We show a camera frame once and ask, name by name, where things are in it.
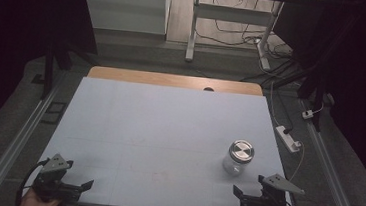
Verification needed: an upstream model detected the metal floor rail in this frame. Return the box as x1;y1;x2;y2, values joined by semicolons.
289;98;366;206
0;66;68;206

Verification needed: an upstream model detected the tangle of black floor cables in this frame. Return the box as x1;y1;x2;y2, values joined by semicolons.
191;0;311;89

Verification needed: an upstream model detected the thin white cable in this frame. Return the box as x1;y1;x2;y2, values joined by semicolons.
289;139;307;184

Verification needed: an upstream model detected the white table cover sheet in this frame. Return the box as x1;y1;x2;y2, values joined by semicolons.
29;73;302;206

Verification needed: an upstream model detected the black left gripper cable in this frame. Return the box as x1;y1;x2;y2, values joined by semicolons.
14;156;50;206

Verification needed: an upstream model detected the person's left hand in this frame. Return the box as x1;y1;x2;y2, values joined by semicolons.
19;187;65;206

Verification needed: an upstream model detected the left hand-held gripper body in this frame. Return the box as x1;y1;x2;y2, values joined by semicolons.
30;151;84;206

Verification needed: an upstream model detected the black rectangular floor frame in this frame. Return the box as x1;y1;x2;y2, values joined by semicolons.
41;100;69;127

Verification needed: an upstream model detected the small white adapter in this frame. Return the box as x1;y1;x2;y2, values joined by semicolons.
301;108;316;121

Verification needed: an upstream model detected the white power strip cable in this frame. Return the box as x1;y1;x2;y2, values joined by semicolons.
266;81;287;129

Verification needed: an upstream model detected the clear glass jar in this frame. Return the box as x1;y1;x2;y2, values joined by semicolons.
221;150;252;178

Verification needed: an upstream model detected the black metal stand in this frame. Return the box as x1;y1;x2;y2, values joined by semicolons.
30;34;100;105
258;53;340;134

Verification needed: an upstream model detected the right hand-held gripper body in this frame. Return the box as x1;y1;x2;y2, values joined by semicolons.
240;171;307;206

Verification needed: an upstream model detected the white desk frame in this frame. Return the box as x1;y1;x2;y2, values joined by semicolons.
183;0;285;72

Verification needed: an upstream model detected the round silver metal lid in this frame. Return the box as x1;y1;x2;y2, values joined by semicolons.
227;138;257;165

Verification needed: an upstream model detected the white power strip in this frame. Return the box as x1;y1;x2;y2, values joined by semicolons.
273;124;304;155

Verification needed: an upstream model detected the dark curtain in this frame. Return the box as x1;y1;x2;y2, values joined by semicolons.
259;0;366;202
0;0;103;159

